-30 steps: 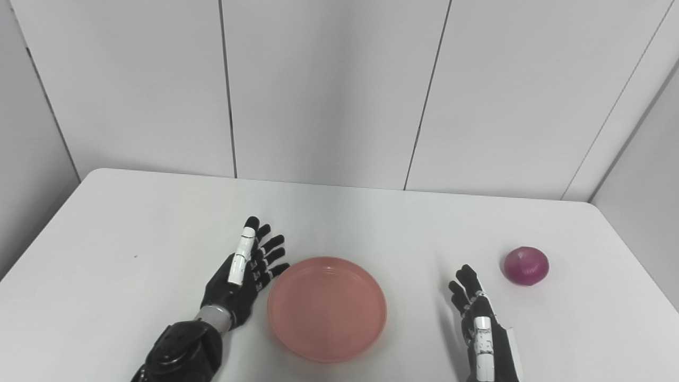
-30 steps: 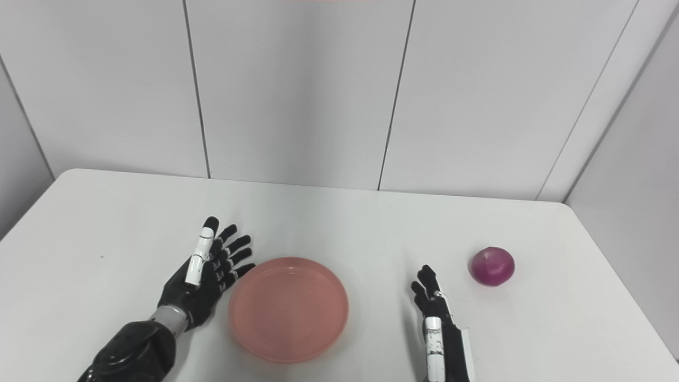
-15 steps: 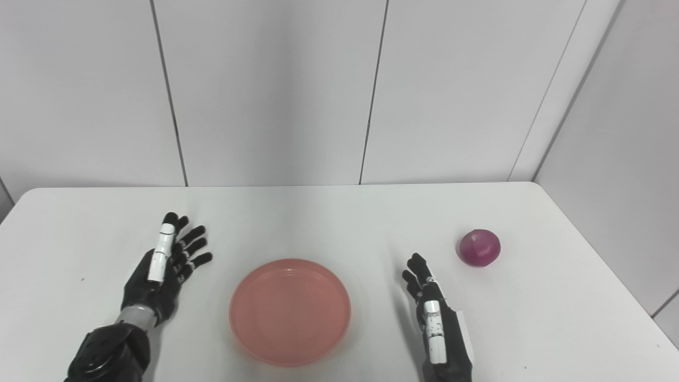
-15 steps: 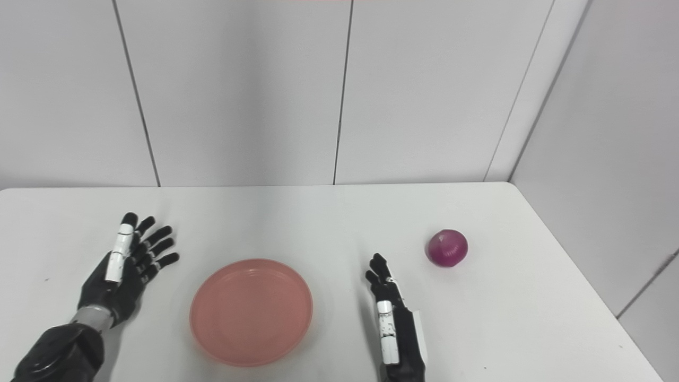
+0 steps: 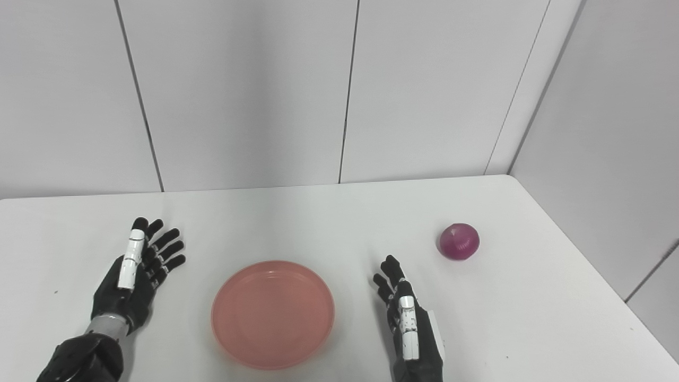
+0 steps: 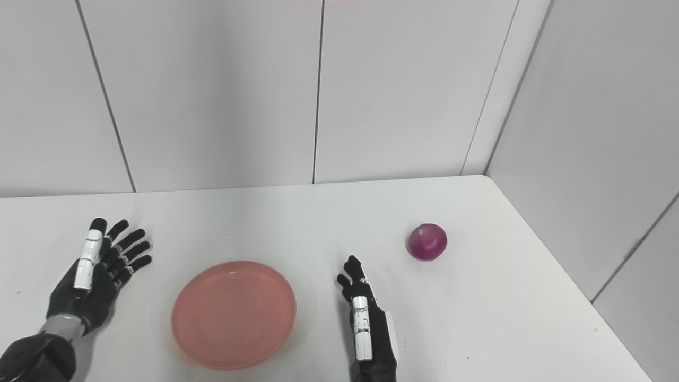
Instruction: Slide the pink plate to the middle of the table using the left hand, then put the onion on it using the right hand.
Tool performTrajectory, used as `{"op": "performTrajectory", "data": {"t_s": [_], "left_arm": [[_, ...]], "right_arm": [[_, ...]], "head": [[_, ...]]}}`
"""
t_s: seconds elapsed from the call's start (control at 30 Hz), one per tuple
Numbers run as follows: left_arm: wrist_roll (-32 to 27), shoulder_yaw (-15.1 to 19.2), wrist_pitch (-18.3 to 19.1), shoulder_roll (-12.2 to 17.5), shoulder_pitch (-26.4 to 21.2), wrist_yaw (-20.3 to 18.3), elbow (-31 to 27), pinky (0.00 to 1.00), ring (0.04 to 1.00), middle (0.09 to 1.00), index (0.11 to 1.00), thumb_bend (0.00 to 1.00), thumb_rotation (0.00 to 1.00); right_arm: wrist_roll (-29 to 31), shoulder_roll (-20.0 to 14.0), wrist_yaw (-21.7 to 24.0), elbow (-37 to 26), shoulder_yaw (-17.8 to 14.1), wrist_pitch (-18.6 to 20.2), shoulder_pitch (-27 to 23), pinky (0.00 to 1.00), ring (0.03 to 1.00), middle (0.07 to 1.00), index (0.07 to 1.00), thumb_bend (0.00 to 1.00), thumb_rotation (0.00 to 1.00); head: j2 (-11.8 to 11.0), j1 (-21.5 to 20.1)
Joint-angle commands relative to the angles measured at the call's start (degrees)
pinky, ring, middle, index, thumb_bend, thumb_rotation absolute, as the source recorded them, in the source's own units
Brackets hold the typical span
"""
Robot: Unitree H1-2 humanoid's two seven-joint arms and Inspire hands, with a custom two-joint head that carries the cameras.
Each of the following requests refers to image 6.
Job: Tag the purple red onion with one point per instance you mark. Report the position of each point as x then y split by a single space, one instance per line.
426 242

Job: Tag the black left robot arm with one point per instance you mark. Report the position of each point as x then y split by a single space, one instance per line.
37 358

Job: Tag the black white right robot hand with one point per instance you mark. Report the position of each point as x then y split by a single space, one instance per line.
382 350

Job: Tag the pink round plate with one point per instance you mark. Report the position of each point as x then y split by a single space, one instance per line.
233 315

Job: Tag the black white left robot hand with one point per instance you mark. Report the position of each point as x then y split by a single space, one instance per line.
98 300

